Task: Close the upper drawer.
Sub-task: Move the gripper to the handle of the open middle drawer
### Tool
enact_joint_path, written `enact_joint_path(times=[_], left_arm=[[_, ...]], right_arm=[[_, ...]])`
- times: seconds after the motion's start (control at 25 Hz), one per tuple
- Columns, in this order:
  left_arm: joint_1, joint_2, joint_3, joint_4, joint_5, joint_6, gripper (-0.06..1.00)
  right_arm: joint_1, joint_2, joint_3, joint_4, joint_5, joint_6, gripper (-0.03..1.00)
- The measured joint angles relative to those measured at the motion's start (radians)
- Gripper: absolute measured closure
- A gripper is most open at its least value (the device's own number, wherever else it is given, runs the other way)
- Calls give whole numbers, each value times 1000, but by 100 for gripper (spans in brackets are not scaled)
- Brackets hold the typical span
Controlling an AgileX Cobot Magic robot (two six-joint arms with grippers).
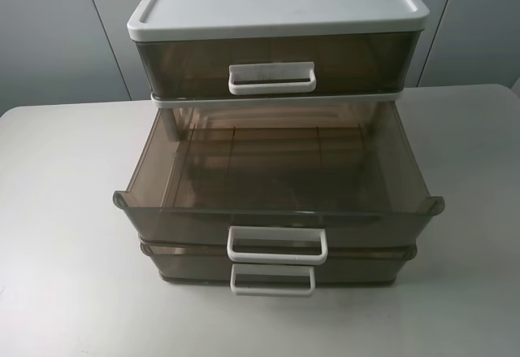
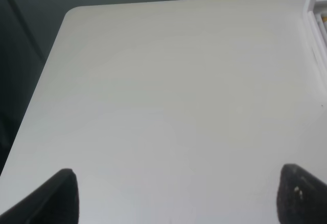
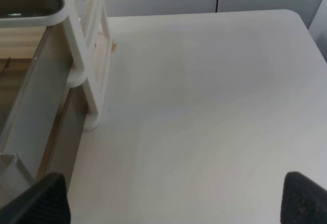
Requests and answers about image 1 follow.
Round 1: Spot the smoky drawer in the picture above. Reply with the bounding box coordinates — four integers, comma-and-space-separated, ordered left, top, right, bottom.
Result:
140, 241, 417, 297
137, 32, 419, 101
113, 102, 444, 248

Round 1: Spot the white drawer cabinet frame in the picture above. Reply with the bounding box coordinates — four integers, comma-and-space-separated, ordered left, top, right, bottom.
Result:
127, 0, 429, 110

